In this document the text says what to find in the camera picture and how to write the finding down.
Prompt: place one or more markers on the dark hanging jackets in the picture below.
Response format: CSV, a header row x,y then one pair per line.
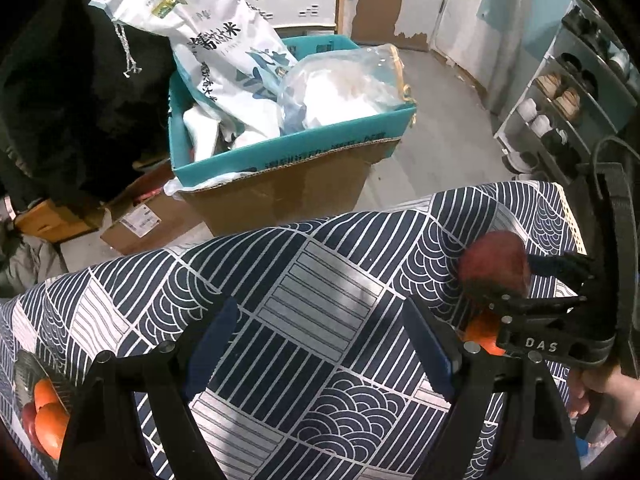
x,y
60,85

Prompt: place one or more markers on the small brown cardboard box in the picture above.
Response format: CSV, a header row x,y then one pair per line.
x,y
150,220

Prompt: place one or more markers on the teal cardboard box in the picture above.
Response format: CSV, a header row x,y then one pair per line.
x,y
280,195

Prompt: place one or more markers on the white rice bag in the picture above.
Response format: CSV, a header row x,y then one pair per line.
x,y
210,25

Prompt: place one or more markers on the brown shoe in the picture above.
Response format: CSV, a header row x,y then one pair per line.
x,y
567,102
550,84

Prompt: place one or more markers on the clear plastic bag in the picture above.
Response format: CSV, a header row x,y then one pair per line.
x,y
340,85

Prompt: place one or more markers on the wooden stool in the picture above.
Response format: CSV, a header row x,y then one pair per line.
x,y
45,216

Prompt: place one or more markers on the clear glass plate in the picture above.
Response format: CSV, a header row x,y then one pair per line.
x,y
20,375

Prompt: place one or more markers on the black white shoe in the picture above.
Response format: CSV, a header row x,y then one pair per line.
x,y
555,141

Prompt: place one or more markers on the grey green cloth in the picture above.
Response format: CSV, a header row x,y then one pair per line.
x,y
25,265

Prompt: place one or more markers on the white shoe rack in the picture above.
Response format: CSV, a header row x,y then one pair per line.
x,y
600,110

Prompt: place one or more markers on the person's right hand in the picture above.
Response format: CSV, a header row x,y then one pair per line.
x,y
620,400

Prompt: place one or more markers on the red apple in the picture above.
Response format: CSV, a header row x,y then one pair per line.
x,y
29,420
492,260

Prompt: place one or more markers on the white sneaker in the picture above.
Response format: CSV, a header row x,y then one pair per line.
x,y
520,160

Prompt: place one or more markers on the white packet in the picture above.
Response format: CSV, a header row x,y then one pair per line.
x,y
205,130

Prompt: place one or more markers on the blue white patterned tablecloth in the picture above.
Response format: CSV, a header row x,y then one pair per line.
x,y
310,280

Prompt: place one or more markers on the orange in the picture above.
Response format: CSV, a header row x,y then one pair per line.
x,y
52,430
480,332
45,392

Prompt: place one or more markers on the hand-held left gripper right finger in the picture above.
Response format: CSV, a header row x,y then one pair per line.
x,y
430,350

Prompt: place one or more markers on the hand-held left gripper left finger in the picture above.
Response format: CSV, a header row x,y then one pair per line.
x,y
210,350

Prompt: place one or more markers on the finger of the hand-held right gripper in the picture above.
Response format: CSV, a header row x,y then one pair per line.
x,y
547,266
530,306

